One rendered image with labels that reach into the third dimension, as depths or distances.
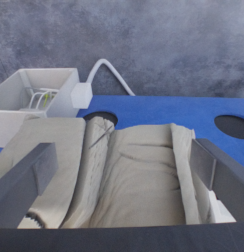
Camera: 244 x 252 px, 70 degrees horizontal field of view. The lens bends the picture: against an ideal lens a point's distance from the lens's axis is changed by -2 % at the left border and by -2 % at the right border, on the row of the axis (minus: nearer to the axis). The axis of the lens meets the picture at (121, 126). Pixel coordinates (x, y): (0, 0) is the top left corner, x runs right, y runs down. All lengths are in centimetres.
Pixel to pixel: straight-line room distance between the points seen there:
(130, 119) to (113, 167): 47
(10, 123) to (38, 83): 29
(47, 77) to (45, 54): 25
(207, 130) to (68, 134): 53
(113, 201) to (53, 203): 6
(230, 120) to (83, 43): 73
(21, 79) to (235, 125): 86
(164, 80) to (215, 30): 31
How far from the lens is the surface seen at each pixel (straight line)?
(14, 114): 56
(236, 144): 67
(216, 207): 26
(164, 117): 70
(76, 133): 23
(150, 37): 90
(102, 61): 90
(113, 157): 23
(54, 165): 17
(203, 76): 101
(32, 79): 84
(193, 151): 17
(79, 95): 65
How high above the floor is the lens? 87
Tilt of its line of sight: 49 degrees down
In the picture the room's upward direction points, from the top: 172 degrees counter-clockwise
